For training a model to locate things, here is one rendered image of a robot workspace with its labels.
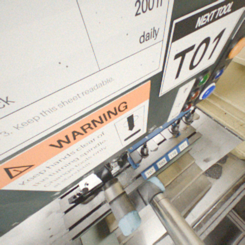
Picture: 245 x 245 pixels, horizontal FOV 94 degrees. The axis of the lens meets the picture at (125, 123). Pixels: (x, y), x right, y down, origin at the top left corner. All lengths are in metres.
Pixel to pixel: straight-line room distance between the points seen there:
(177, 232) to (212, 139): 0.94
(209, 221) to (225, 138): 0.65
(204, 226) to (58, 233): 1.07
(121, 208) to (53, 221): 0.94
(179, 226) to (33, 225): 1.14
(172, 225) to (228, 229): 1.36
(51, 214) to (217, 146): 1.53
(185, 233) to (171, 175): 0.65
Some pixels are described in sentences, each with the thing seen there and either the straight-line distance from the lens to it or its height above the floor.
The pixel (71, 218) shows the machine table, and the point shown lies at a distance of 1.05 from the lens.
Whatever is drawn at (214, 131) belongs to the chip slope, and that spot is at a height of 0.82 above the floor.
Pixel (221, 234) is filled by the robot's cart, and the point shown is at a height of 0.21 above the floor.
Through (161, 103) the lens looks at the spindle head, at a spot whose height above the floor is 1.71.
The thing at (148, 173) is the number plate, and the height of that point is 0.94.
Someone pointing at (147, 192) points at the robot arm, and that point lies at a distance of 0.58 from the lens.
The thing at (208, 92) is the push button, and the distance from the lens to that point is 0.27.
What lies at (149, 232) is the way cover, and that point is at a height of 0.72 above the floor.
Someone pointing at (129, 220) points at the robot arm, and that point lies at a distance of 0.49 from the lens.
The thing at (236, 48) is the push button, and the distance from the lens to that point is 0.23.
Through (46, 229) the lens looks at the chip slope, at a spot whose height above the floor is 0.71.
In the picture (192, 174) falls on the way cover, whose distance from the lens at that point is 1.20.
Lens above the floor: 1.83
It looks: 58 degrees down
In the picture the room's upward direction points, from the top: 12 degrees counter-clockwise
